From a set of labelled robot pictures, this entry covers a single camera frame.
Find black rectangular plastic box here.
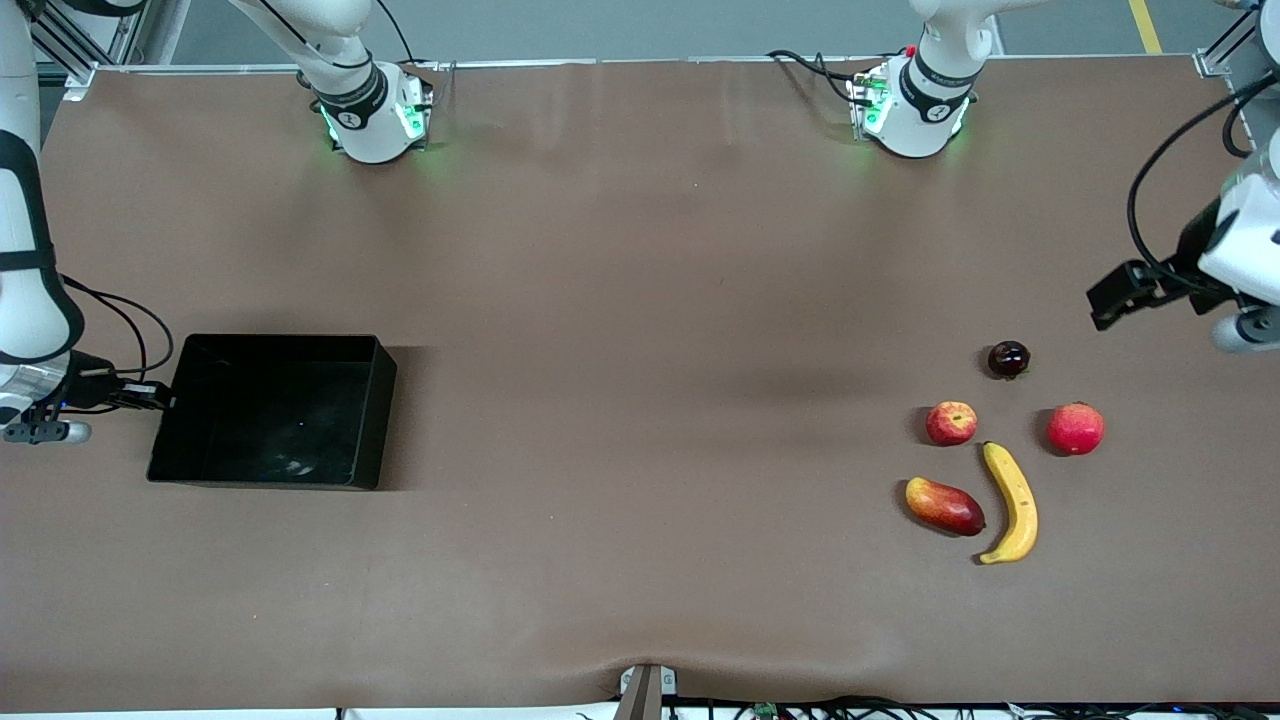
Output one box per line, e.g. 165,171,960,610
146,333,398,492

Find small red yellow apple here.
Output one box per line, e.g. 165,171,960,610
925,401,979,447

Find yellow banana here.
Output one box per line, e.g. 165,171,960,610
978,441,1039,566

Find red yellow mango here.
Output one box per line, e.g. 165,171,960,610
905,476,987,538

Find brown table mat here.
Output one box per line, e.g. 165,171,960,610
0,55,1280,713

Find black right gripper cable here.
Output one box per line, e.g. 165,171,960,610
58,275,176,401

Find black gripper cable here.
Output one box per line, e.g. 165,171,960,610
1127,75,1280,291
58,275,176,401

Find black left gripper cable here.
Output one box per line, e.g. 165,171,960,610
1127,75,1280,291

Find aluminium frame profile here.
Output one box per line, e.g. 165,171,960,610
1195,0,1280,81
30,0,151,91

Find black left arm base cables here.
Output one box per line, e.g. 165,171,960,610
768,48,871,106

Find black right arm base cable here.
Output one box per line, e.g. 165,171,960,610
375,0,456,76

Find metal camera post bracket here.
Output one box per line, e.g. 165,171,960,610
613,663,678,720

